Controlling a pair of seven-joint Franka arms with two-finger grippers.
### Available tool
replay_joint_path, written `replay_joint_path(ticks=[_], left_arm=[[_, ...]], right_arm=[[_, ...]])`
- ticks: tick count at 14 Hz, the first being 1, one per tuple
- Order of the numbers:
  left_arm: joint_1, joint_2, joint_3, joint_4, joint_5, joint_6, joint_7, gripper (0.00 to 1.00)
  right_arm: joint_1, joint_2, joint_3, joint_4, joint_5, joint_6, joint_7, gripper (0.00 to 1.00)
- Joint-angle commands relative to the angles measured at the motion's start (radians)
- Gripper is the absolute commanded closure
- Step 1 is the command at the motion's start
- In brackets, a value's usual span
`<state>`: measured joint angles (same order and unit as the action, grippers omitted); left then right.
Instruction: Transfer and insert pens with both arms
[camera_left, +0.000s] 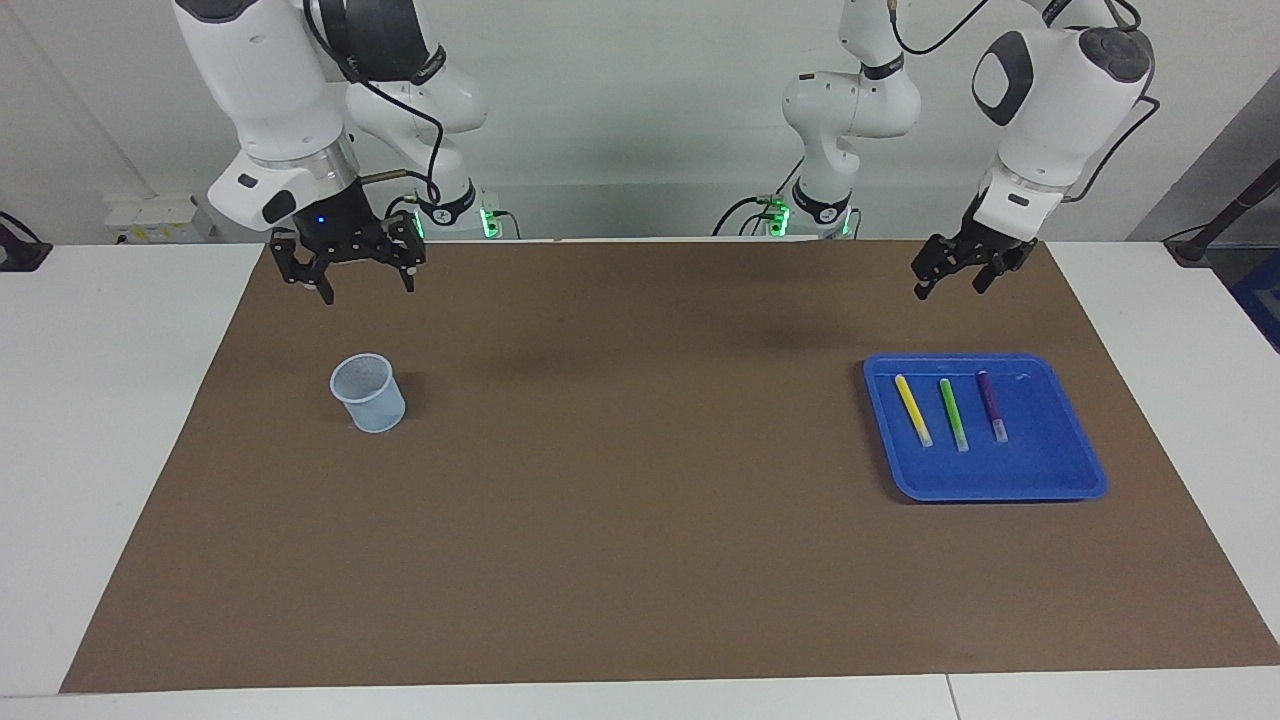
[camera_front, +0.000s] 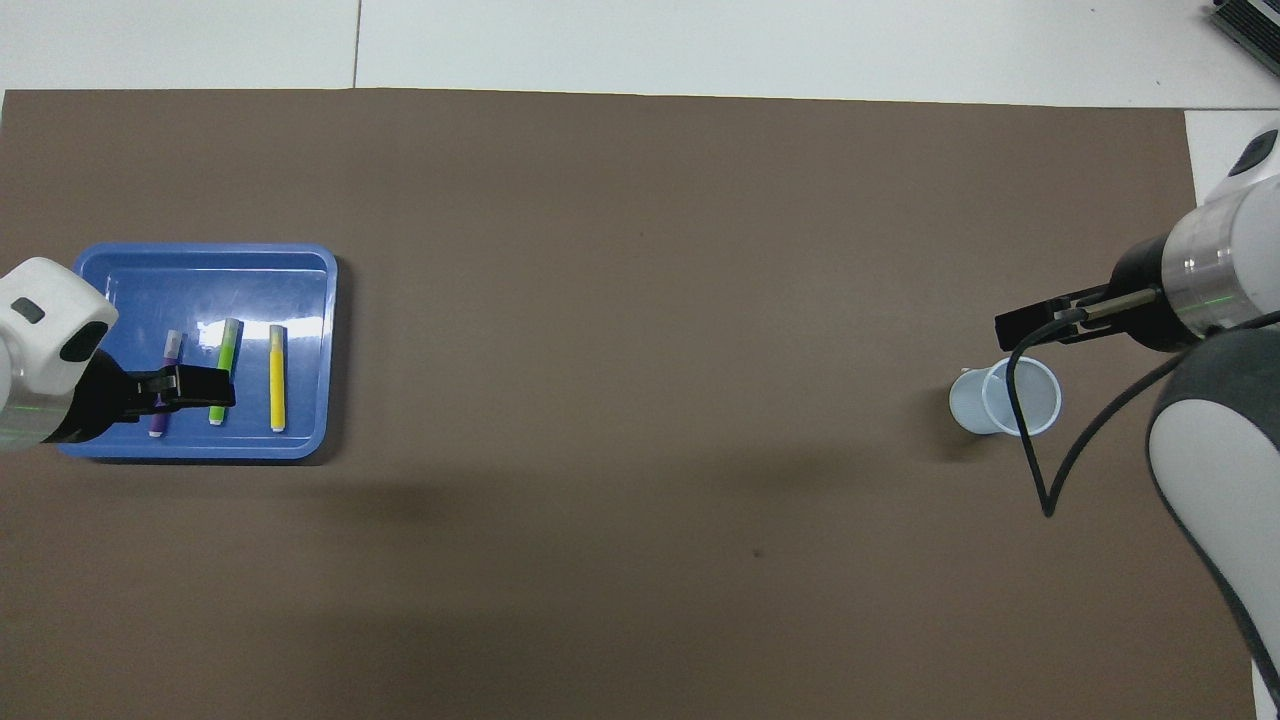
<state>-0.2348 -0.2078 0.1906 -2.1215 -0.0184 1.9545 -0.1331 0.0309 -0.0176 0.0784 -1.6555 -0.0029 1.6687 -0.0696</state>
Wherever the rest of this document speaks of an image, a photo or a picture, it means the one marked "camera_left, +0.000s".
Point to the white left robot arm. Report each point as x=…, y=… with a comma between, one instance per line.
x=1060, y=90

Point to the white power strip box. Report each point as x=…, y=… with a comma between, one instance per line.
x=155, y=218

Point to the purple marker pen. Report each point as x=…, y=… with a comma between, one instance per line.
x=991, y=405

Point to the black stand pole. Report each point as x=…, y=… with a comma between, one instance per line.
x=1230, y=212

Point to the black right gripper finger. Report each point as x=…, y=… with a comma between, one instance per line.
x=405, y=250
x=305, y=265

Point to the brown table mat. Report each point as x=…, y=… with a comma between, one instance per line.
x=640, y=500

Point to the black clamp mount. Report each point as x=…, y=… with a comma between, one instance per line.
x=18, y=250

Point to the blue plastic tray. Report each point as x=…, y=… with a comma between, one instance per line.
x=985, y=430

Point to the yellow marker pen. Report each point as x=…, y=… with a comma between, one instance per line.
x=913, y=410

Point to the translucent plastic cup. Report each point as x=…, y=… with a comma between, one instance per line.
x=370, y=395

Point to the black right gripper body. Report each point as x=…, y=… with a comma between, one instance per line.
x=335, y=220

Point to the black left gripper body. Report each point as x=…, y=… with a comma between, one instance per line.
x=995, y=240

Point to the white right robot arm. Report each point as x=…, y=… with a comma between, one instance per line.
x=270, y=90

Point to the blue box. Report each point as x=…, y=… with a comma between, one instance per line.
x=1262, y=300

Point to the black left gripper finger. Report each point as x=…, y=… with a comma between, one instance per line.
x=990, y=272
x=935, y=265

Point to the green marker pen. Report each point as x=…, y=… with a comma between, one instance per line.
x=953, y=415

